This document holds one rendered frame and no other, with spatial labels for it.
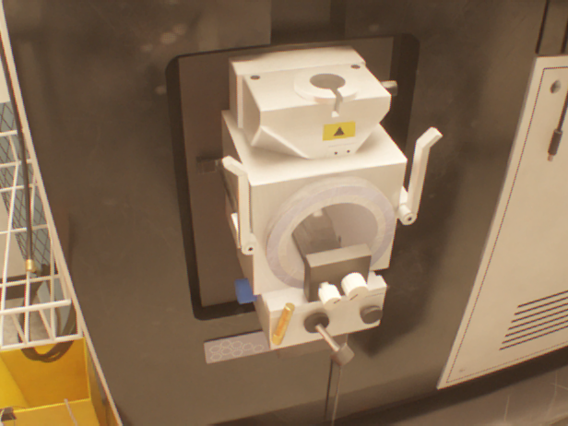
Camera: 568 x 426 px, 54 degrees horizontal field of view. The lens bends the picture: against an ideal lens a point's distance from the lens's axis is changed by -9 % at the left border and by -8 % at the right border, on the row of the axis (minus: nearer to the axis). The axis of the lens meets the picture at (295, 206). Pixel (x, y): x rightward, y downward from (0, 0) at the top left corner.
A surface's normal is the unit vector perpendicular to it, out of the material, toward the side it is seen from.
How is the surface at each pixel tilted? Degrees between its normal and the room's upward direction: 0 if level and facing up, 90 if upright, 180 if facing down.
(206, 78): 90
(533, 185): 90
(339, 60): 0
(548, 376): 0
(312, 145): 90
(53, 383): 87
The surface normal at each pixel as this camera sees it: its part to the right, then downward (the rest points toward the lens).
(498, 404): 0.03, -0.78
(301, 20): 0.29, 0.61
